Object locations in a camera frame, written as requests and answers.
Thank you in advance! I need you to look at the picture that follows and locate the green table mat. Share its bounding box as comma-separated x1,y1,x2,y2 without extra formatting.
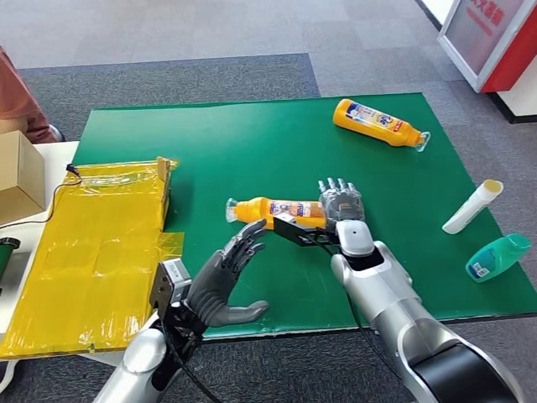
72,92,537,340

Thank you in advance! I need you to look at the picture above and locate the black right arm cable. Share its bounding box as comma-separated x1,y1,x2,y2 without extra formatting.
317,242,405,384

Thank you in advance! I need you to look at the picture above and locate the dark green round object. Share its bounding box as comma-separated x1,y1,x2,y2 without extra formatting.
0,238,20,280

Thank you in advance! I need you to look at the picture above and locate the white plastic bottle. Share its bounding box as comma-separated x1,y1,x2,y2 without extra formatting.
442,179,505,236

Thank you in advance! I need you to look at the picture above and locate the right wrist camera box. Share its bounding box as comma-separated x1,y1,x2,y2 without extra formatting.
273,213,339,248

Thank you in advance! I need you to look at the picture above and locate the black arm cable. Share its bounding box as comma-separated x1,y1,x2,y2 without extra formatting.
161,319,222,403
317,242,405,384

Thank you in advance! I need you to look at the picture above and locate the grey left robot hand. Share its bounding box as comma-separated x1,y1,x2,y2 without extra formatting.
186,218,269,329

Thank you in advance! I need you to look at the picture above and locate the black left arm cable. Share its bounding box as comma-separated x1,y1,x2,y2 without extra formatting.
161,319,222,403

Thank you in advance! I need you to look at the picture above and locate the white plinth black base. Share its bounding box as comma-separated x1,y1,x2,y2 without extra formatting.
488,69,537,124

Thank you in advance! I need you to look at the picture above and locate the brown cardboard box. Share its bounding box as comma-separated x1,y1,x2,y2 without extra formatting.
0,130,46,227

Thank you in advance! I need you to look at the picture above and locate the white side table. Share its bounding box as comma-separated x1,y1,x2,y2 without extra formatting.
0,141,79,393

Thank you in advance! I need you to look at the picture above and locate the teal plastic bottle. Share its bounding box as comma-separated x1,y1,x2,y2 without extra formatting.
465,233,533,285

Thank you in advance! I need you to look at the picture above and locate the red white sign cabinet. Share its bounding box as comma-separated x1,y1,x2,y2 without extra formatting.
437,0,537,94

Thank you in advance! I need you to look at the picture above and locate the thin black cable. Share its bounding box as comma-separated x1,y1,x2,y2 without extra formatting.
0,164,82,231

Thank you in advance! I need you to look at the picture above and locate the orange detergent bottle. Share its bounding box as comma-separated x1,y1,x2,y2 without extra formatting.
225,196,328,230
333,98,431,154

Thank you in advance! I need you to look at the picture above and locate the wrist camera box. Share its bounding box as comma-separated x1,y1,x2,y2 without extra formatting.
149,258,192,319
273,213,339,248

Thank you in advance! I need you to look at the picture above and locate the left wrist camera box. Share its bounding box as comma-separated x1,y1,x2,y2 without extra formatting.
149,258,192,319

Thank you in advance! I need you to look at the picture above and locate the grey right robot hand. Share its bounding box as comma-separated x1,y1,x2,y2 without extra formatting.
318,177,366,232

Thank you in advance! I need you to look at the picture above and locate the yellow film wrapped box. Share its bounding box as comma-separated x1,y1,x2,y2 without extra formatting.
0,157,184,360

